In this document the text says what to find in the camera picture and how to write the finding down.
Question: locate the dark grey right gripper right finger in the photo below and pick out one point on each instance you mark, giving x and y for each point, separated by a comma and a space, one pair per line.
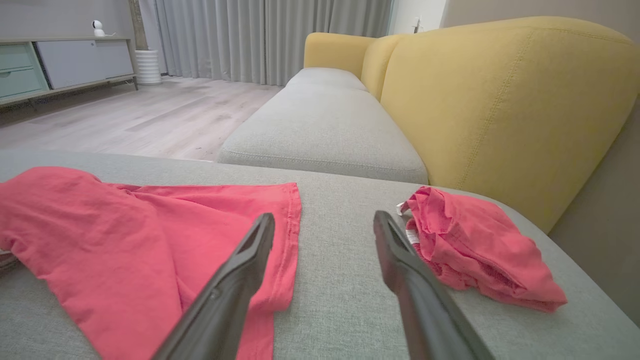
425, 305

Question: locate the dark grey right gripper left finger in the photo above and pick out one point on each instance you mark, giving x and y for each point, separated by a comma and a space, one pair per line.
225, 300

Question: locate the red mesh shorts white trim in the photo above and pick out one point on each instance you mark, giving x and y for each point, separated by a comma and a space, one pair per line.
480, 245

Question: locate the red basketball jersey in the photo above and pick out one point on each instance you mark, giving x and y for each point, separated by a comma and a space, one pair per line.
115, 250

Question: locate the large grey sofa seat cushion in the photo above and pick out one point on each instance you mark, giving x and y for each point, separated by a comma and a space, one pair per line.
340, 280

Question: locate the medium grey sofa seat cushion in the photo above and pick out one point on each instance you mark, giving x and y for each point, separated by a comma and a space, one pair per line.
325, 130

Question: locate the large yellow sofa backrest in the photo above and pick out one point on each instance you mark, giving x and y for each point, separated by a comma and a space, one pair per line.
500, 100

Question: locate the medium yellow sofa backrest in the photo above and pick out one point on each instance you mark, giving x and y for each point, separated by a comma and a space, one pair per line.
377, 65

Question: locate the white ribbed planter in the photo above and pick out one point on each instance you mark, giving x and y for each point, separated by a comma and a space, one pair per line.
148, 67

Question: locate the small grey sofa seat cushion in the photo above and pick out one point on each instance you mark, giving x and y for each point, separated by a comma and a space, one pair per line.
327, 77

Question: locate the grey pleated curtain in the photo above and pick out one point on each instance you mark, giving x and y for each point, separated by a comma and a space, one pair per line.
260, 35

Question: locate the small yellow sofa backrest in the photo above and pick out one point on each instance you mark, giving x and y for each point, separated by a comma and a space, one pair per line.
335, 50

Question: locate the green and grey sideboard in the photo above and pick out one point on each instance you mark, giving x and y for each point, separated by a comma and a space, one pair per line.
65, 65

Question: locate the small wall fixture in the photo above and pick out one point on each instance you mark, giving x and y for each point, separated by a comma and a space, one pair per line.
416, 24

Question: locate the small white security camera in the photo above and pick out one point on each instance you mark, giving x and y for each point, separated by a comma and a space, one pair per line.
98, 27

